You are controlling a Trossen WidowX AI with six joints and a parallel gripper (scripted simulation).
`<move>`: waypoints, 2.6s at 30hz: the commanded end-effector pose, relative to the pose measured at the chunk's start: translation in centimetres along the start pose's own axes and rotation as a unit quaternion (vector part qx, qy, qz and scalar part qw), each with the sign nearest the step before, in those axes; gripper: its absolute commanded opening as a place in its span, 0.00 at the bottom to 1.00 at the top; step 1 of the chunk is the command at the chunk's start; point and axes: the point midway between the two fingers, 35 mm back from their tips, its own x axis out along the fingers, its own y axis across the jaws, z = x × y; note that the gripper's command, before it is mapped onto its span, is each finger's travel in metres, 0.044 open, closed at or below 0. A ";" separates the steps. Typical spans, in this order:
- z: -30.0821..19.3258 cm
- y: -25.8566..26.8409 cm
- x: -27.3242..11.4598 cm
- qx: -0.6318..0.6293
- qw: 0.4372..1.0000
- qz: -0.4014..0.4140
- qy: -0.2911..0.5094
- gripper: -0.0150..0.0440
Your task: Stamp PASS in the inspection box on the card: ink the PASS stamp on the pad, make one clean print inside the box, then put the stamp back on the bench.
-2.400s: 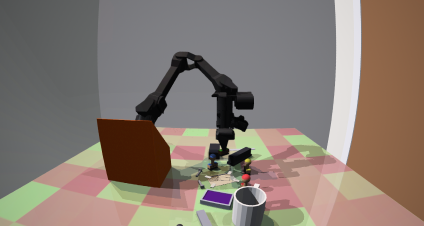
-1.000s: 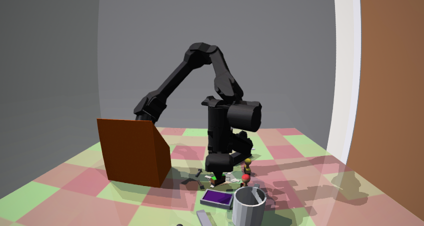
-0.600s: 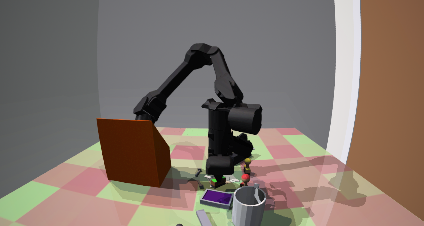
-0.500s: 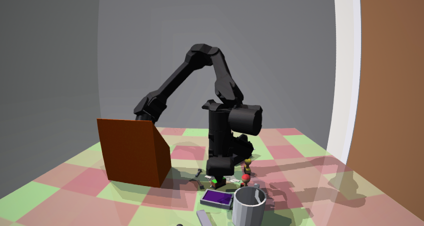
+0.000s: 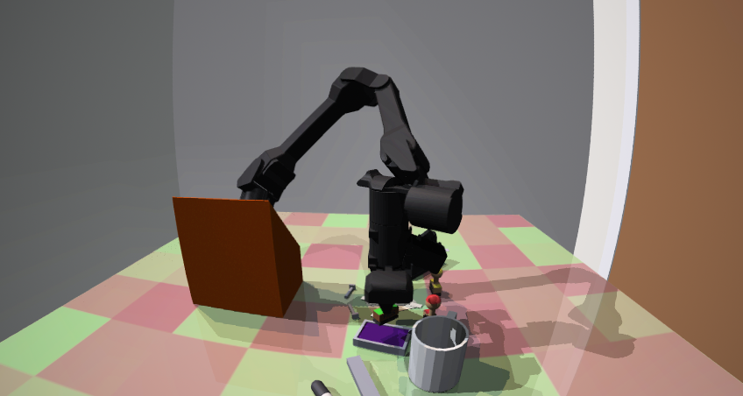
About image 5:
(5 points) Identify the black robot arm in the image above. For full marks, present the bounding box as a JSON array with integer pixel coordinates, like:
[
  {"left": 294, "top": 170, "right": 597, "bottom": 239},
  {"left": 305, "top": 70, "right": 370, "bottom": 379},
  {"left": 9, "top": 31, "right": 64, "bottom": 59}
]
[{"left": 237, "top": 67, "right": 464, "bottom": 274}]

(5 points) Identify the grey mug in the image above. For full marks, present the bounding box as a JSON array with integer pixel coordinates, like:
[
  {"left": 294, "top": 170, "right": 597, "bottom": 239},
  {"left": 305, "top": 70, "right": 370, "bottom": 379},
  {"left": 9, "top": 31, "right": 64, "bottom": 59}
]
[{"left": 408, "top": 311, "right": 469, "bottom": 392}]

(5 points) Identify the white marker with black cap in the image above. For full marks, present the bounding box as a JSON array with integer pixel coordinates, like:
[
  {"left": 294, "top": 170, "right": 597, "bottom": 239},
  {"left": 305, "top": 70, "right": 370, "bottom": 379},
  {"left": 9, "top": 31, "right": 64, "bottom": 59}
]
[{"left": 311, "top": 380, "right": 333, "bottom": 396}]

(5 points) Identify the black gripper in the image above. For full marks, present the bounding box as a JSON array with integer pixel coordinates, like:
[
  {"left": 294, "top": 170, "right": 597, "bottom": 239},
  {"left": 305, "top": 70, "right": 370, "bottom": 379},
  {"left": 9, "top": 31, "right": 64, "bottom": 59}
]
[{"left": 364, "top": 221, "right": 414, "bottom": 315}]

